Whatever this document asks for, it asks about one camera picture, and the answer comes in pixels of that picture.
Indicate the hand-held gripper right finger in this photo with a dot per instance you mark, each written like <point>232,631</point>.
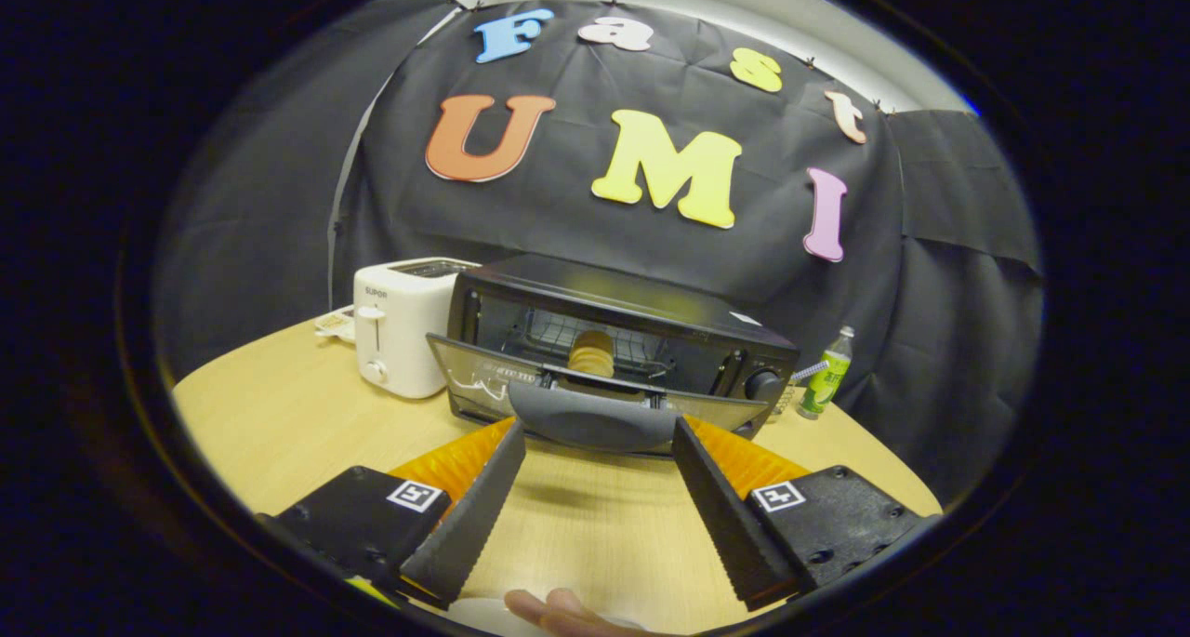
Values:
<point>720,525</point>

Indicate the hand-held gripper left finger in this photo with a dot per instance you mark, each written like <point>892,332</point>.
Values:
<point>469,525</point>

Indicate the ridged bread roll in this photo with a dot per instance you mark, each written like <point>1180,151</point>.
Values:
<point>591,353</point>

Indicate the black toaster oven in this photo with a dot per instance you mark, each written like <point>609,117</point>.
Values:
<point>604,288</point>

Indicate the white pop-up toaster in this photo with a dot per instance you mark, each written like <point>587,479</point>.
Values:
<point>400,339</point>

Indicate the white plate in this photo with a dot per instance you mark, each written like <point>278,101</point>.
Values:
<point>483,616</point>

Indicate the striped white straw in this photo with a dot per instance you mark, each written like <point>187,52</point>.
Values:
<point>809,372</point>

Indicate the green drink bottle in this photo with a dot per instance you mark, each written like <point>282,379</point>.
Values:
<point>826,381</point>

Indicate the small white printed tag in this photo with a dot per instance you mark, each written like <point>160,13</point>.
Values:
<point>335,324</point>

